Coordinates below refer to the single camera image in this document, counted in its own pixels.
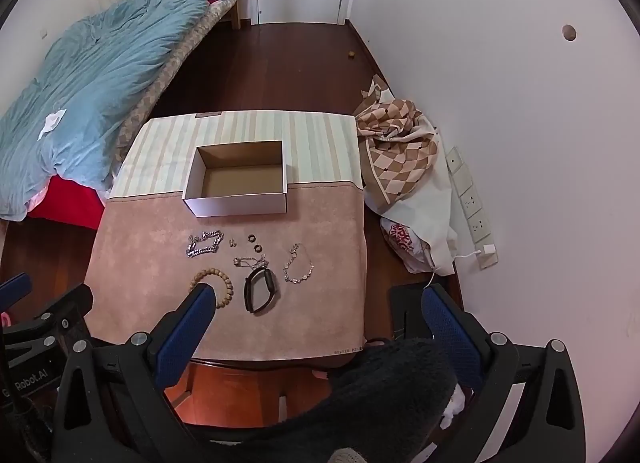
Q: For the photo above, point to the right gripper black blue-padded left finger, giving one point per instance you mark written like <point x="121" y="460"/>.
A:
<point x="112" y="405"/>

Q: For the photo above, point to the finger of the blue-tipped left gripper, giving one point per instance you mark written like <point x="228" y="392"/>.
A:
<point x="14" y="290"/>

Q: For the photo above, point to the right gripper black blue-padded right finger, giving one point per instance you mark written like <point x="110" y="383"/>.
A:
<point x="548" y="423"/>

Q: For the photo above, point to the black smart band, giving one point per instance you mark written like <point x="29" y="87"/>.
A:
<point x="260" y="289"/>

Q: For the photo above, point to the black fuzzy sleeve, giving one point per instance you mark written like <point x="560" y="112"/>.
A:
<point x="383" y="406"/>

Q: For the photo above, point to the black bag on floor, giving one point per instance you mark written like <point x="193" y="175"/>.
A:
<point x="406" y="312"/>

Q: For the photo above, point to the white paper on duvet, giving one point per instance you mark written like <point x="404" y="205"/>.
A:
<point x="50" y="122"/>

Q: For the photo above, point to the light blue duvet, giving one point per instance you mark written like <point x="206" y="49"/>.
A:
<point x="97" y="71"/>

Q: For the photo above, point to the white red printed bag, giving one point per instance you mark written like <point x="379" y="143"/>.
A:
<point x="413" y="251"/>

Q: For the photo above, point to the white cardboard box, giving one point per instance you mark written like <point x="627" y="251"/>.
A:
<point x="237" y="179"/>

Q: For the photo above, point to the pink striped table cloth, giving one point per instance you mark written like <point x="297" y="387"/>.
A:
<point x="149" y="247"/>

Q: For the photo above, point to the brown checkered blanket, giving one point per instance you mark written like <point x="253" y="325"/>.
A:
<point x="397" y="144"/>

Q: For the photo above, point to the bed with patterned mattress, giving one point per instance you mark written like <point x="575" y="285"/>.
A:
<point x="67" y="202"/>

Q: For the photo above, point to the wall socket strip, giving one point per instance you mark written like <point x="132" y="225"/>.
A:
<point x="471" y="204"/>

